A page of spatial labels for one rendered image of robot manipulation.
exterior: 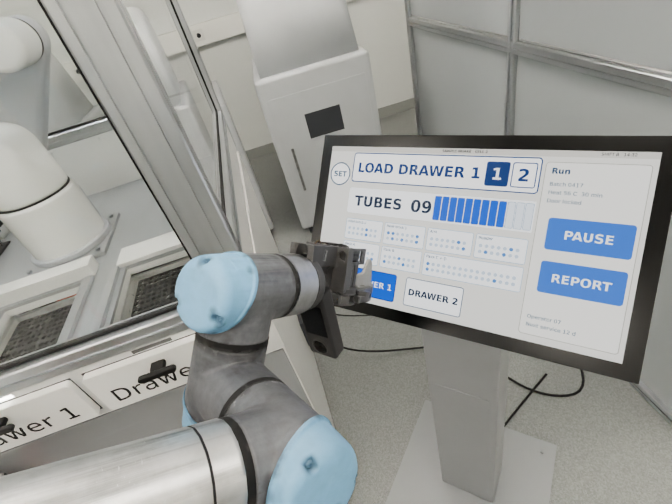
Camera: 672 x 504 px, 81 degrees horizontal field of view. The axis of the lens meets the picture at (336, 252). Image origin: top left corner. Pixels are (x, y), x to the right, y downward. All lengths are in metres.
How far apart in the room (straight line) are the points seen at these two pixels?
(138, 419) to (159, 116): 0.69
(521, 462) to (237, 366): 1.28
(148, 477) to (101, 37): 0.51
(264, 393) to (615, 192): 0.49
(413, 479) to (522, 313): 1.01
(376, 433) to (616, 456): 0.78
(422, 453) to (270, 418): 1.27
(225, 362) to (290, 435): 0.12
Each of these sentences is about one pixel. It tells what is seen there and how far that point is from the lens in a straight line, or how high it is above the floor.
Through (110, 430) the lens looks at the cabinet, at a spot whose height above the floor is 0.74.
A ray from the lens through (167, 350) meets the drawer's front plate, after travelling 0.87.
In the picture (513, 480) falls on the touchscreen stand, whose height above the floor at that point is 0.04.
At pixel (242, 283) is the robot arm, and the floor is 1.25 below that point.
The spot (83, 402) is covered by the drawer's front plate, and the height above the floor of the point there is 0.87.
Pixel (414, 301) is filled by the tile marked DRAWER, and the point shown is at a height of 0.99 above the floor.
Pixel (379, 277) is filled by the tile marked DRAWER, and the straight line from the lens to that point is 0.68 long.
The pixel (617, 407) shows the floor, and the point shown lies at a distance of 1.78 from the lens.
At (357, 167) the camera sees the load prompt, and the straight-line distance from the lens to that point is 0.71.
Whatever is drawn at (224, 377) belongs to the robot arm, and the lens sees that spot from 0.40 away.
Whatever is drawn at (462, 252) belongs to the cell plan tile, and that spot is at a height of 1.06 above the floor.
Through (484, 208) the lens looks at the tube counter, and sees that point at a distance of 0.63.
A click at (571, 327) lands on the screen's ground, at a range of 0.63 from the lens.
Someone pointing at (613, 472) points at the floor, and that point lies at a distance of 1.66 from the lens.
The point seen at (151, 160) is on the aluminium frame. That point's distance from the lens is 0.67.
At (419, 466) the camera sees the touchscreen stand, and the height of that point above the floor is 0.04.
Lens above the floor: 1.47
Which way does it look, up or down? 37 degrees down
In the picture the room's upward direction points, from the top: 16 degrees counter-clockwise
